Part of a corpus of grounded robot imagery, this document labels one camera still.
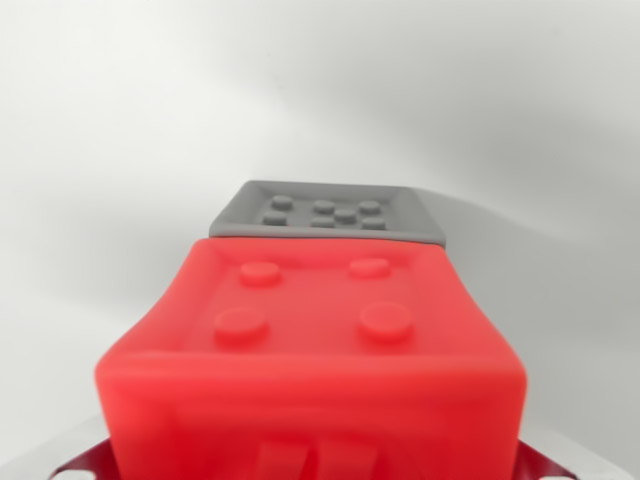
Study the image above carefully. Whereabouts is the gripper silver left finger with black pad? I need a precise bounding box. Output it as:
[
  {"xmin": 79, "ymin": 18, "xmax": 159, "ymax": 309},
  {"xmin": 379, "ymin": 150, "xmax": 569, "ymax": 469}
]
[{"xmin": 45, "ymin": 430, "xmax": 116, "ymax": 480}]

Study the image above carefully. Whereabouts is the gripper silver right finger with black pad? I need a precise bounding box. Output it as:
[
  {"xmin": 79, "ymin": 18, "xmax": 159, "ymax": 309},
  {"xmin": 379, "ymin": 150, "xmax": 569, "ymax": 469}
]
[{"xmin": 514, "ymin": 428, "xmax": 604, "ymax": 480}]

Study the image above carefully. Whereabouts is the red embossed cube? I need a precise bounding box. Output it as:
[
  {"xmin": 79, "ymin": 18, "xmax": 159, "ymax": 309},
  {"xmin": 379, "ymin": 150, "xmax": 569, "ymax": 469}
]
[{"xmin": 93, "ymin": 237, "xmax": 529, "ymax": 480}]

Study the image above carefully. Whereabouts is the gray embossed cube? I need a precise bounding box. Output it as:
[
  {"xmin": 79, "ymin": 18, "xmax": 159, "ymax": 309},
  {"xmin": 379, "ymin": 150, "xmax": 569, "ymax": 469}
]
[{"xmin": 208, "ymin": 179, "xmax": 446, "ymax": 247}]

